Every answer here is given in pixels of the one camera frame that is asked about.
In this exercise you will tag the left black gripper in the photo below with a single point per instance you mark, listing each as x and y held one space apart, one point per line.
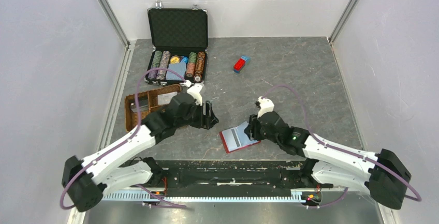
206 121

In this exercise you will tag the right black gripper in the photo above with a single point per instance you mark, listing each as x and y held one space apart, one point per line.
252 131

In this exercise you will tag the red leather card holder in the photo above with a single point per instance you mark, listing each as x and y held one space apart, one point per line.
224 145

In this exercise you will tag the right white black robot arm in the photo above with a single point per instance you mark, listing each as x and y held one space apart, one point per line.
381 175

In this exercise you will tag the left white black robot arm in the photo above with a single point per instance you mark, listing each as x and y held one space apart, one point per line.
86 181

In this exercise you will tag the blue playing card deck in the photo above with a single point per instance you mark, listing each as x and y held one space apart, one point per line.
179 68

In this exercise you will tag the dark card in basket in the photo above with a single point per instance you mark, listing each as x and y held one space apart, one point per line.
143 105

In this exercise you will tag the green red chip stack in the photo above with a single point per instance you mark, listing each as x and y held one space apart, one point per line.
190 70

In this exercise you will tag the brown orange chip stack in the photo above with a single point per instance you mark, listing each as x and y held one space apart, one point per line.
199 67

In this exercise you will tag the red blue toy brick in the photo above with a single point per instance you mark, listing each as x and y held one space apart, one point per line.
240 64

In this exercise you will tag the brown woven divided basket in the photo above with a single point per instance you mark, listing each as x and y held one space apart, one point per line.
149 102

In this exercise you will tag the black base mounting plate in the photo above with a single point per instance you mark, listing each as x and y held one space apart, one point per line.
231 178

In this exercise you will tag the yellow dealer button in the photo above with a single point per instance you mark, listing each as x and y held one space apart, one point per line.
175 59

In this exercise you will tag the grey purple chip stack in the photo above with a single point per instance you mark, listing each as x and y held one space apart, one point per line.
161 74

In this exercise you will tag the green purple chip stack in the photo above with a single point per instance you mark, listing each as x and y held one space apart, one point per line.
155 64

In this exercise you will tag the black poker chip case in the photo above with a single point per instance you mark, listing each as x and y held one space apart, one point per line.
179 31

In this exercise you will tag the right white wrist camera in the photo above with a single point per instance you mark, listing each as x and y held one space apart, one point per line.
265 105

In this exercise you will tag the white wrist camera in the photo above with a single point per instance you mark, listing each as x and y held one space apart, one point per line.
194 89
265 105

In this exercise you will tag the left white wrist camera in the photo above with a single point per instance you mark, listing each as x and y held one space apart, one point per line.
194 89

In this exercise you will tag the white toothed cable rail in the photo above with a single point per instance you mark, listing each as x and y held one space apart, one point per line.
143 196

